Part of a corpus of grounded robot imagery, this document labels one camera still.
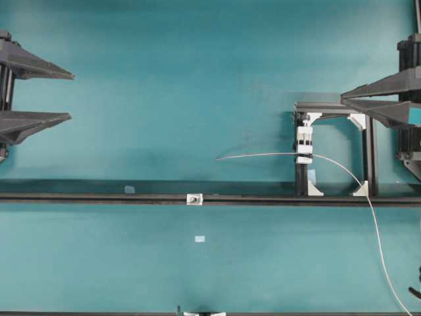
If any white bracket at bottom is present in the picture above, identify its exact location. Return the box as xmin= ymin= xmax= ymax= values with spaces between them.
xmin=182 ymin=311 xmax=208 ymax=316

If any clear tape piece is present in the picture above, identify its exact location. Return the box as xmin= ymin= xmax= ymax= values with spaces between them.
xmin=124 ymin=186 xmax=136 ymax=194

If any black bottom edge rail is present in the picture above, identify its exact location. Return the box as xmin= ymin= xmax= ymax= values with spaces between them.
xmin=1 ymin=311 xmax=408 ymax=316

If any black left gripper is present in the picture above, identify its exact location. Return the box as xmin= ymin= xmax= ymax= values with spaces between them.
xmin=1 ymin=30 xmax=74 ymax=161

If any small blue tape patch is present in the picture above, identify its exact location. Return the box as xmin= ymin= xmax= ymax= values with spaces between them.
xmin=195 ymin=236 xmax=205 ymax=243

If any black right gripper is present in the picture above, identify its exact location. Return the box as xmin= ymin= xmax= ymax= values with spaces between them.
xmin=340 ymin=32 xmax=421 ymax=182

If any thin grey wire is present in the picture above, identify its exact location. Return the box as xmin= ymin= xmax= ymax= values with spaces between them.
xmin=216 ymin=151 xmax=412 ymax=316

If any black right edge rail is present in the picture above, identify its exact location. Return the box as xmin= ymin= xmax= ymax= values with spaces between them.
xmin=413 ymin=0 xmax=421 ymax=34

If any long black aluminium rail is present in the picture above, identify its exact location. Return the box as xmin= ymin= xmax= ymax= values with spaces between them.
xmin=1 ymin=192 xmax=420 ymax=207

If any black edge rail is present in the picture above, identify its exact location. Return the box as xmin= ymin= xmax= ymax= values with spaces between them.
xmin=1 ymin=311 xmax=408 ymax=316
xmin=413 ymin=0 xmax=421 ymax=34

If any black cable at right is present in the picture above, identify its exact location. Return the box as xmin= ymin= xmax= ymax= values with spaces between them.
xmin=408 ymin=266 xmax=421 ymax=297

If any black square extrusion frame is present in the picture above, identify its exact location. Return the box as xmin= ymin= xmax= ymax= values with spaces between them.
xmin=293 ymin=101 xmax=379 ymax=197

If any white wire clamp block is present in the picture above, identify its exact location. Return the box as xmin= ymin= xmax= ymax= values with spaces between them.
xmin=295 ymin=113 xmax=313 ymax=165

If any silver metal fitting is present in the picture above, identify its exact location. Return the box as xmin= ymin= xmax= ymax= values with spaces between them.
xmin=186 ymin=194 xmax=203 ymax=205

